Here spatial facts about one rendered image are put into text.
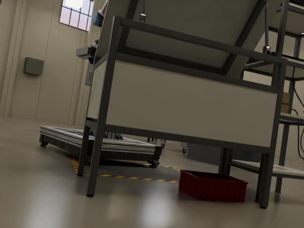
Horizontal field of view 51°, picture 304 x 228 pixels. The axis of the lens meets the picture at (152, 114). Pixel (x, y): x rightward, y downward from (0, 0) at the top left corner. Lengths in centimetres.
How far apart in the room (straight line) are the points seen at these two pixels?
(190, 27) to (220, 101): 64
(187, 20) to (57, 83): 1002
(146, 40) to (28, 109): 967
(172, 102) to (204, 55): 76
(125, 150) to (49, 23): 957
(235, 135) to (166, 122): 47
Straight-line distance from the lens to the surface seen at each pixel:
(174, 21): 232
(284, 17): 258
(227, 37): 250
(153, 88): 182
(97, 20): 305
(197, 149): 483
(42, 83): 1191
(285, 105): 271
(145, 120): 181
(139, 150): 312
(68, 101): 1225
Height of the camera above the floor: 44
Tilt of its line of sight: 2 degrees up
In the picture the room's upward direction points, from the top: 8 degrees clockwise
